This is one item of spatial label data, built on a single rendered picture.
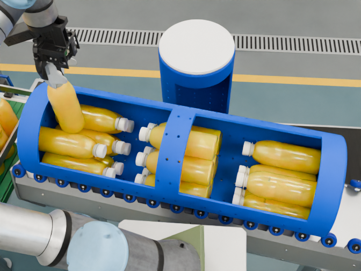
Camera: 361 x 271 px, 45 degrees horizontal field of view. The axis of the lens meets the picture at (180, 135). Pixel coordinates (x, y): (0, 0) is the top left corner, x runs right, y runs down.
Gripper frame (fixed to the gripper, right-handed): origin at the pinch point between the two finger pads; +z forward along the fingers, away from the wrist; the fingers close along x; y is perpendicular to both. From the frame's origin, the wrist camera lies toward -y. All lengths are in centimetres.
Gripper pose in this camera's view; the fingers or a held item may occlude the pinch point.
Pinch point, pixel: (55, 77)
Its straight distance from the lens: 117.3
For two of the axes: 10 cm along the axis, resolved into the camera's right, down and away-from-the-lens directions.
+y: 9.7, 2.0, -1.5
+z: 0.1, 5.6, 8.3
